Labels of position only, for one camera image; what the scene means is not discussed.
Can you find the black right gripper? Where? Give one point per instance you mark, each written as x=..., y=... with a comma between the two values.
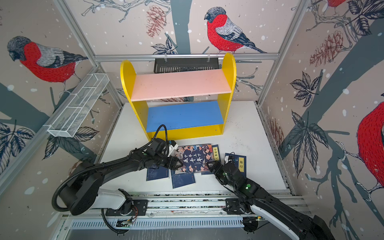
x=216, y=171

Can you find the aluminium horizontal frame bar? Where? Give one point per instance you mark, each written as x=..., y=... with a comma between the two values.
x=148, y=58

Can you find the aluminium rail base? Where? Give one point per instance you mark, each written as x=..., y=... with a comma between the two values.
x=177, y=211

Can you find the white wire mesh basket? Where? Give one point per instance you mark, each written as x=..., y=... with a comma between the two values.
x=81, y=102

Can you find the colourful portrait cover book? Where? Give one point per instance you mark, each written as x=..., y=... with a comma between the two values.
x=194, y=158

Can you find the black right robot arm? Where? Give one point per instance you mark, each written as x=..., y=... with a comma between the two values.
x=255, y=199

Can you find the yellow wooden bookshelf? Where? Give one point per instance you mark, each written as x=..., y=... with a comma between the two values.
x=181, y=105

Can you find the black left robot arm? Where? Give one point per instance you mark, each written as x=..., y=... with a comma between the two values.
x=80, y=191

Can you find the navy book far left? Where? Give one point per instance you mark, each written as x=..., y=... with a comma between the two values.
x=157, y=173

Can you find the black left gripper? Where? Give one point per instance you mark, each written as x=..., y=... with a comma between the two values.
x=174, y=166

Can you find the navy book far right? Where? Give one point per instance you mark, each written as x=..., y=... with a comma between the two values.
x=239, y=161

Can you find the navy book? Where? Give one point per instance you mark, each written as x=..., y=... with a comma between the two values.
x=157, y=173
x=181, y=180
x=215, y=156
x=239, y=161

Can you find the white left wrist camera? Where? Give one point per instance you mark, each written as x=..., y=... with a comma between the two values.
x=172, y=147

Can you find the black mesh tray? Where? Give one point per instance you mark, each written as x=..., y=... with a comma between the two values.
x=175, y=65

